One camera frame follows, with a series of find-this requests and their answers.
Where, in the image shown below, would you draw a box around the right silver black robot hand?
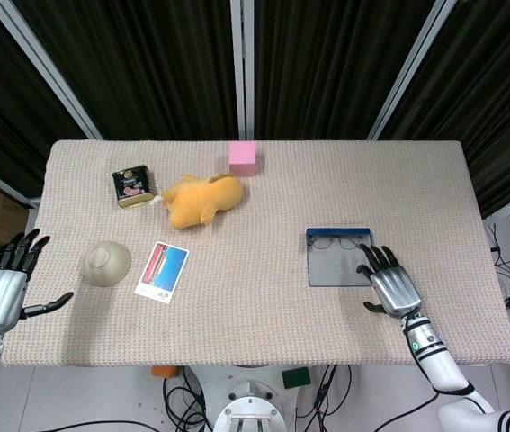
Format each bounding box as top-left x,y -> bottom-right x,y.
355,244 -> 426,321

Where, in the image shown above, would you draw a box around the blue rectangular box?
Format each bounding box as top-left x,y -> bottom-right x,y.
305,227 -> 375,288

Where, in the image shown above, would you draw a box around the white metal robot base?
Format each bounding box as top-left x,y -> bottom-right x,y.
191,366 -> 318,432

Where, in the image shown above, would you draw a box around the beige upturned bowl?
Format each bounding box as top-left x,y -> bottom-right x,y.
85,240 -> 132,287

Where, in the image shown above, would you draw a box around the dark green block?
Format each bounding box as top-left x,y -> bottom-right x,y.
281,366 -> 312,391

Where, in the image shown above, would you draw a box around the beige woven tablecloth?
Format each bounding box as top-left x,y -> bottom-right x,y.
0,139 -> 510,368

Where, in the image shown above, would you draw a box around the blue red photo postcard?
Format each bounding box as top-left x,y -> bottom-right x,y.
134,240 -> 191,303

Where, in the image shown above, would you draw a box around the black gold luncheon meat tin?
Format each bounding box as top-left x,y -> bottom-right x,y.
111,165 -> 157,211

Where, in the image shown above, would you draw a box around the black curtain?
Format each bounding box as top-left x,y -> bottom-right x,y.
0,0 -> 92,199
253,0 -> 435,140
380,0 -> 510,217
11,0 -> 242,140

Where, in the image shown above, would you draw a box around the pink foam cube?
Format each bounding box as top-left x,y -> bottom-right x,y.
228,140 -> 257,177

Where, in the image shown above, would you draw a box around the yellow plush animal toy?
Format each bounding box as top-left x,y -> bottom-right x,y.
160,173 -> 245,230

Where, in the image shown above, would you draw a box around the black cables under table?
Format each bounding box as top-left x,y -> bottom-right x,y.
162,364 -> 354,432

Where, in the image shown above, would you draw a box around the aluminium frame post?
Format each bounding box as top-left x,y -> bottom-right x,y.
369,0 -> 452,140
0,0 -> 103,140
229,0 -> 255,140

